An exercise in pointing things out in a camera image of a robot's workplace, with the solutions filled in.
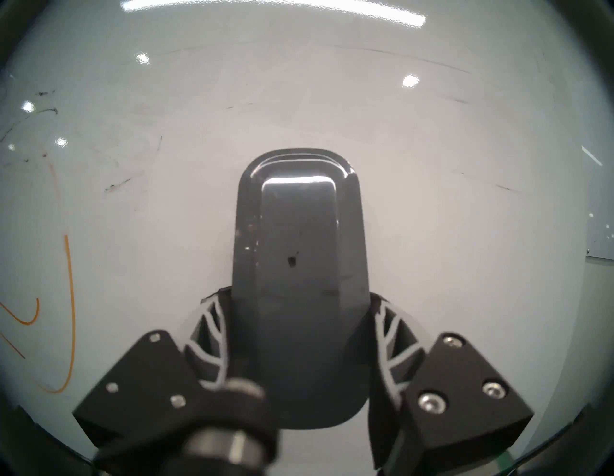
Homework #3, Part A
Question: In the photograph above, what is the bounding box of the wall glass board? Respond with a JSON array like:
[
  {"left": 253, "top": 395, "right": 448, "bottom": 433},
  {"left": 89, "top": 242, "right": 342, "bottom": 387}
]
[{"left": 583, "top": 144, "right": 614, "bottom": 262}]

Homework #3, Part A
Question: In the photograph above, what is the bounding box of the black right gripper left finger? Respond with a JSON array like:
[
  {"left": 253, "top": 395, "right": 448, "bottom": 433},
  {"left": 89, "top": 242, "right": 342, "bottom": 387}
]
[{"left": 72, "top": 287, "right": 236, "bottom": 446}]

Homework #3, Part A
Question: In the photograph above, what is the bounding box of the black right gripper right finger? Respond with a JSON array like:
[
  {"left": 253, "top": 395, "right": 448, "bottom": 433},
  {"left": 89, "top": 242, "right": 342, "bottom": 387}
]
[{"left": 367, "top": 293, "right": 534, "bottom": 470}]

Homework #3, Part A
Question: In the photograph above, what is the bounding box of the dark grey whiteboard eraser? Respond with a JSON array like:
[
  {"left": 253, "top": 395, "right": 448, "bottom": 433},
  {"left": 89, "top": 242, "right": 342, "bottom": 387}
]
[{"left": 232, "top": 148, "right": 371, "bottom": 430}]

